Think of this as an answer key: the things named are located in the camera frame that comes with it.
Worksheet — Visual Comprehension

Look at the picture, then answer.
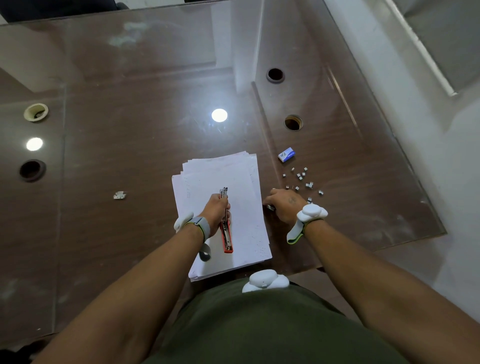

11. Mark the stack of white paper sheets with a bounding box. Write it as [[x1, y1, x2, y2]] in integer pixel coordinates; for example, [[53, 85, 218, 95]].
[[172, 151, 273, 283]]

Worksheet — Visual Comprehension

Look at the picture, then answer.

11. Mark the olive green shirt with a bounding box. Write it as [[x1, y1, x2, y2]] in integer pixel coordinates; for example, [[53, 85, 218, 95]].
[[144, 277, 410, 364]]

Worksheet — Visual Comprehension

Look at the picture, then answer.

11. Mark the person's right forearm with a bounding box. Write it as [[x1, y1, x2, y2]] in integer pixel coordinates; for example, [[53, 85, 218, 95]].
[[303, 219, 480, 364]]

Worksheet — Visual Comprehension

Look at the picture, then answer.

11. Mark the white tracker with grey wristband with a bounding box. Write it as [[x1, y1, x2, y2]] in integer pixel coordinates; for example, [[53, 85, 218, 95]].
[[173, 212, 212, 262]]

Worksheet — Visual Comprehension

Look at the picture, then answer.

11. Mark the white chest tracker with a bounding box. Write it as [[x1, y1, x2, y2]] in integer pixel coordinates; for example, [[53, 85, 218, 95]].
[[242, 269, 290, 294]]

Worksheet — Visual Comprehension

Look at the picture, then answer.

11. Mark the person's right hand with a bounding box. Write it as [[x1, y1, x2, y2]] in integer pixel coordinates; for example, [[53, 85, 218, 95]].
[[263, 188, 309, 226]]

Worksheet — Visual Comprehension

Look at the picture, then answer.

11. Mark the white tracker with green-edged wristband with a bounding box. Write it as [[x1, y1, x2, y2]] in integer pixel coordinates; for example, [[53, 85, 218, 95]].
[[286, 203, 329, 245]]

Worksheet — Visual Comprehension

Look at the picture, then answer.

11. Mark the person's left hand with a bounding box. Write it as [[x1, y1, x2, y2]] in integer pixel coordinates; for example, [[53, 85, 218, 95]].
[[197, 193, 231, 239]]

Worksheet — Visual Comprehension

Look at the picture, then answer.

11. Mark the dark chair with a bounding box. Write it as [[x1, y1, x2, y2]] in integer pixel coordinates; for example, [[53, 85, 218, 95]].
[[0, 0, 130, 24]]

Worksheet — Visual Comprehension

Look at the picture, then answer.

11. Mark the scatter of silver staple pieces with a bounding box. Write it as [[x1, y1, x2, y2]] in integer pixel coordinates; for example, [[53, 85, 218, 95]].
[[282, 167, 325, 205]]

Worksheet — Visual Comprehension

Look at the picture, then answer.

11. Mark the person's left forearm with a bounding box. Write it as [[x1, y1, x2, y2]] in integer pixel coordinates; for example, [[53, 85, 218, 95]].
[[33, 223, 206, 364]]

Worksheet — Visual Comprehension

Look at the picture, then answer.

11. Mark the orange metal stapler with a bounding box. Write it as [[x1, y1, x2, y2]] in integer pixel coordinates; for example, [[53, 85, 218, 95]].
[[219, 187, 234, 254]]

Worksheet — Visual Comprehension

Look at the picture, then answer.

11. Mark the cream cable grommet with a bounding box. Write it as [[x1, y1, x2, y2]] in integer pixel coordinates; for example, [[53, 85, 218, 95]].
[[23, 103, 49, 122]]

